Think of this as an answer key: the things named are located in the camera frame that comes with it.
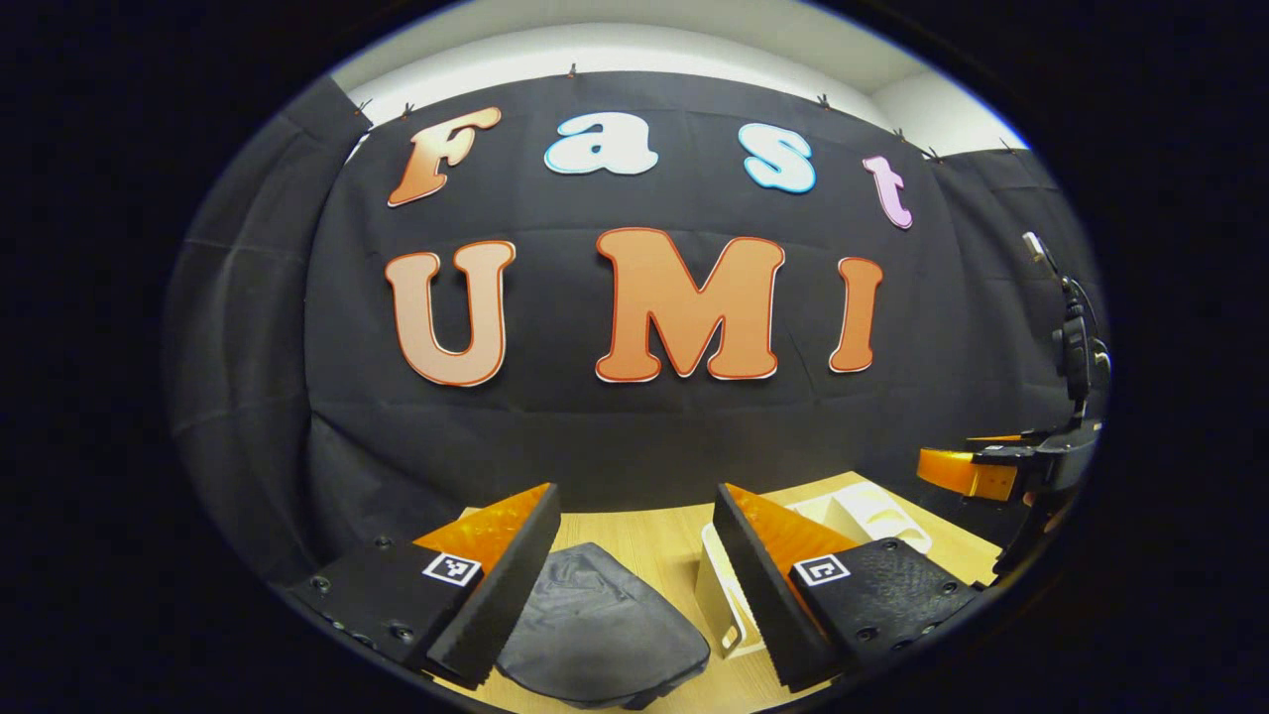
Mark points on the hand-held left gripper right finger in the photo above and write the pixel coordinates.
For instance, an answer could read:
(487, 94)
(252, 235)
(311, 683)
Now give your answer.
(758, 600)

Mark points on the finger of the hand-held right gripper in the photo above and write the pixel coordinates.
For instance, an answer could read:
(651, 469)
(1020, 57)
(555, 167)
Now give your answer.
(957, 472)
(996, 438)

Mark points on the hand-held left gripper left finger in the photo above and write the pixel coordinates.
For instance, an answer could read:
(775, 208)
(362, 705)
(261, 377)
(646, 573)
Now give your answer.
(506, 590)

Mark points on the white bookshelf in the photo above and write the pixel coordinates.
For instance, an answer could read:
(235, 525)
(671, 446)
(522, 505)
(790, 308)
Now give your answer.
(872, 511)

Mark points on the grey schoolbag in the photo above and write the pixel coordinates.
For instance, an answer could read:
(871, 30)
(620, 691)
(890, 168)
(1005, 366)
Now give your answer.
(595, 625)

